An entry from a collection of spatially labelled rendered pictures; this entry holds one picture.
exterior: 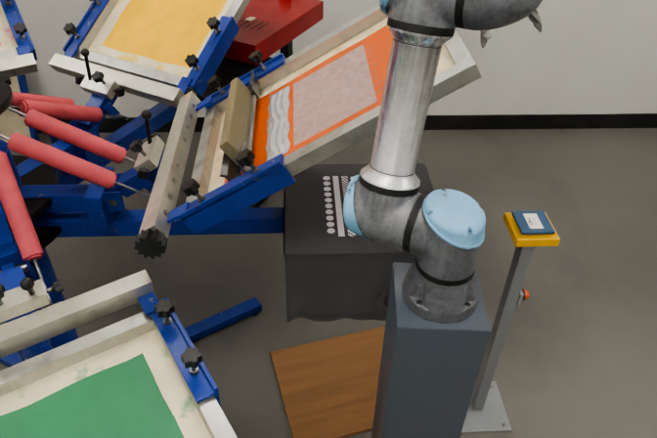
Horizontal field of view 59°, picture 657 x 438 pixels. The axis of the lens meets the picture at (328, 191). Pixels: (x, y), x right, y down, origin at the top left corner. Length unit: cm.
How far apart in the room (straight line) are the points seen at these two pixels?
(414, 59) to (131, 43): 153
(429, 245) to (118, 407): 75
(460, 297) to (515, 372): 156
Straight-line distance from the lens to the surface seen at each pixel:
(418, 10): 100
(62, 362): 148
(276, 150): 152
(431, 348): 122
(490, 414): 254
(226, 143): 148
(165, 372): 143
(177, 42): 228
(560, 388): 272
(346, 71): 165
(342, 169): 197
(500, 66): 401
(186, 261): 306
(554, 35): 405
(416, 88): 103
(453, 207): 108
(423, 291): 116
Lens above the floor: 209
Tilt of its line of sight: 37 degrees down
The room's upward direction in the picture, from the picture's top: 2 degrees clockwise
